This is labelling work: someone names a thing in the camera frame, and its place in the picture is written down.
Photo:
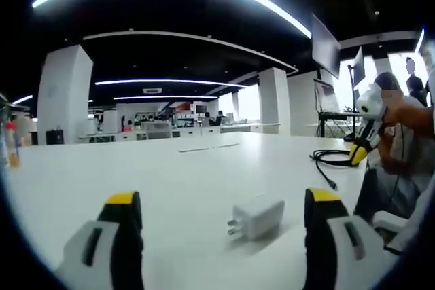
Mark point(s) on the white office chair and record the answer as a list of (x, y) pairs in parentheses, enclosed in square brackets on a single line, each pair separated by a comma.
[(391, 225)]

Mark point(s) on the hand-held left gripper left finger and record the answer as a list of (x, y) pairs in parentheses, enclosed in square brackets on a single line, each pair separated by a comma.
[(102, 252)]

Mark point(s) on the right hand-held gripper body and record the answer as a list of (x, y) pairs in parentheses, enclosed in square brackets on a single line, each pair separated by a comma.
[(372, 106)]

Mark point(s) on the person's clothed body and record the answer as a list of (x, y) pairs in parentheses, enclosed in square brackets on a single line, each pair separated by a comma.
[(414, 161)]

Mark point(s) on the white cabinet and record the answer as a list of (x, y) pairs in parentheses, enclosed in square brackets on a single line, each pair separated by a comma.
[(109, 122)]

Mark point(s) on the person's right hand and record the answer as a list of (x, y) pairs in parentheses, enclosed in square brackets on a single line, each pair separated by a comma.
[(387, 154)]

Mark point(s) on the ceiling air vent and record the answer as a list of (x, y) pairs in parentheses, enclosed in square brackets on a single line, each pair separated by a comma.
[(152, 91)]

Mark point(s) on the white office workbench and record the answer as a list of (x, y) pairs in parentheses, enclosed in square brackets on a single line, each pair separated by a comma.
[(251, 128)]

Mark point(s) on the narrow white square pillar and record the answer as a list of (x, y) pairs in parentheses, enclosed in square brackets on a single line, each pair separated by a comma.
[(273, 103)]

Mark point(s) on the wide white square pillar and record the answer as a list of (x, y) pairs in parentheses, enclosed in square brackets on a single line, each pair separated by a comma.
[(64, 100)]

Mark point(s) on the bottle with red cap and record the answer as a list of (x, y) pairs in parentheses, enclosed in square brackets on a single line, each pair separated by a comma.
[(13, 147)]

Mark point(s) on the large dark monitor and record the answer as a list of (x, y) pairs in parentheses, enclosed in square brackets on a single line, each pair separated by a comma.
[(324, 49)]

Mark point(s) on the black box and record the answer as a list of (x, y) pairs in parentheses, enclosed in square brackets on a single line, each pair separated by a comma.
[(55, 137)]

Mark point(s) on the white desk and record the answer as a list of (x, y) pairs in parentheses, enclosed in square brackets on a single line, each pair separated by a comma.
[(187, 184)]

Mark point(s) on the small monitor on stand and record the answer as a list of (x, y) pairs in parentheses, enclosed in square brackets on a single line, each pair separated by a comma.
[(358, 66)]

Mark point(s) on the short ceiling light strip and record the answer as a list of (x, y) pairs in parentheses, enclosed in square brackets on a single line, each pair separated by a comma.
[(163, 97)]

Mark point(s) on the white charger adapter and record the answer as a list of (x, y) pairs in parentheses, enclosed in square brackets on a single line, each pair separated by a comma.
[(258, 218)]

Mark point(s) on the open laptop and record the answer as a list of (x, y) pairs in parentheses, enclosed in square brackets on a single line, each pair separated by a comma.
[(328, 98)]

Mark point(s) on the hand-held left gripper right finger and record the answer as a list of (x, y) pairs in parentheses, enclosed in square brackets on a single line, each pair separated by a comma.
[(336, 252)]

